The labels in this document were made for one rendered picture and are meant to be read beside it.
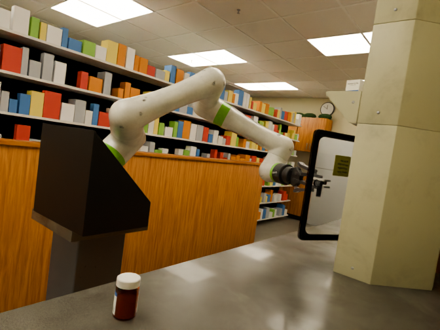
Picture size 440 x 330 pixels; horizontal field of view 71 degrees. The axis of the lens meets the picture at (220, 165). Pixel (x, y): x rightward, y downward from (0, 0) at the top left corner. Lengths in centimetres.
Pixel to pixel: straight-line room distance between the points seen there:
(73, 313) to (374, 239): 80
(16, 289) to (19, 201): 61
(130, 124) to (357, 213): 83
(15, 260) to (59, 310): 187
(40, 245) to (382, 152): 223
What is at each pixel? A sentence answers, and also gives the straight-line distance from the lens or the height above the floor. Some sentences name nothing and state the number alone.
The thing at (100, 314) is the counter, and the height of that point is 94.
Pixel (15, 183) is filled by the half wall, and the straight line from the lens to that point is 240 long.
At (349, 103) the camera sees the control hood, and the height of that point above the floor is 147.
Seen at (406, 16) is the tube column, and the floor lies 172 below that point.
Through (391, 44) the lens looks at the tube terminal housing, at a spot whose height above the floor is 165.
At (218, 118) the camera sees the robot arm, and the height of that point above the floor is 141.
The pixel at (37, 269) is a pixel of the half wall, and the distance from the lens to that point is 263.
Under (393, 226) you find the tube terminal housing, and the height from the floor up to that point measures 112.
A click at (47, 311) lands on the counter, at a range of 70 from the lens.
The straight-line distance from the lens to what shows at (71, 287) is 132.
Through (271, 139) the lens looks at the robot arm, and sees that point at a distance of 148.
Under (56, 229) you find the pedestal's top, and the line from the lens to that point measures 125.
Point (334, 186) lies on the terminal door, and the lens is 122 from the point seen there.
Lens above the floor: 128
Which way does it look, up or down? 3 degrees down
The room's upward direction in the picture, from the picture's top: 8 degrees clockwise
